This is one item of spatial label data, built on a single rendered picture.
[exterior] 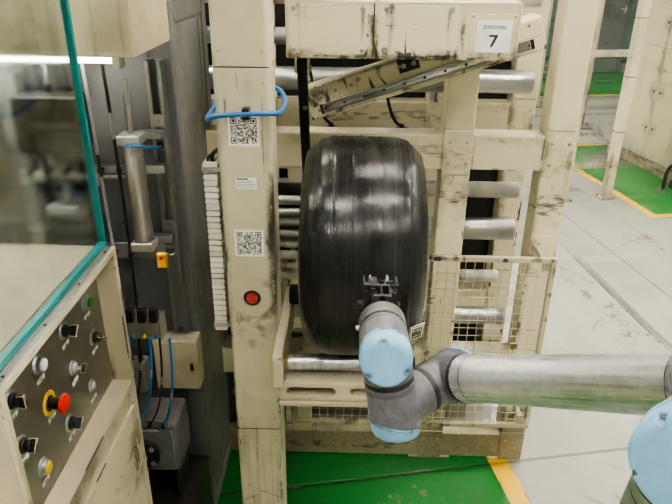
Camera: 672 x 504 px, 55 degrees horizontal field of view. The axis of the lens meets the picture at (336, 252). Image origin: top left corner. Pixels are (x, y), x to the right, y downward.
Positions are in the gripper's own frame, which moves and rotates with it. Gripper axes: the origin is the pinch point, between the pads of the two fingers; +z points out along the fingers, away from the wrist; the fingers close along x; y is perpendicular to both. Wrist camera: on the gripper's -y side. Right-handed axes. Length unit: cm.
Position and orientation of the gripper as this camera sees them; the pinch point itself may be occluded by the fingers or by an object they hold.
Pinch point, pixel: (377, 292)
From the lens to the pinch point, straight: 144.2
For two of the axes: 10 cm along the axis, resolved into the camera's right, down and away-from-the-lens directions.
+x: -10.0, -0.2, 0.1
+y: 0.2, -9.5, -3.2
